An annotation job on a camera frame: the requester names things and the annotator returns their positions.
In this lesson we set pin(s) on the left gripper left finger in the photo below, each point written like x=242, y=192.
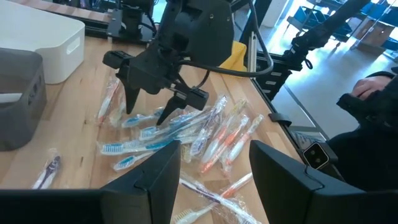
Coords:
x=77, y=208

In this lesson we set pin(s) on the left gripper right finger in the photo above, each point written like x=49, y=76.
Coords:
x=311, y=202

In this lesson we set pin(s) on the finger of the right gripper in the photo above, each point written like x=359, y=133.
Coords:
x=169, y=107
x=130, y=96

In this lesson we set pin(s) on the yellow cloth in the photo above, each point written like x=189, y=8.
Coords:
x=236, y=56

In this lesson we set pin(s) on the person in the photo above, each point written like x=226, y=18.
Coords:
x=373, y=149

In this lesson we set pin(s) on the grey translucent plastic bin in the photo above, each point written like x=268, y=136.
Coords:
x=18, y=118

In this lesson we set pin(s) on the white plastic bin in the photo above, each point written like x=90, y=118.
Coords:
x=37, y=34

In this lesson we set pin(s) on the person's hand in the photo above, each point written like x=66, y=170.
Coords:
x=370, y=87

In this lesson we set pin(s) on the cardboard box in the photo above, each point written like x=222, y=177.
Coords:
x=376, y=32

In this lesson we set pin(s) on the small black camera box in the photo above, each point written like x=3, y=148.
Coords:
x=315, y=155

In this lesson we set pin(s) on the silver aluminium bracket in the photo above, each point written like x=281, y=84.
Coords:
x=252, y=53

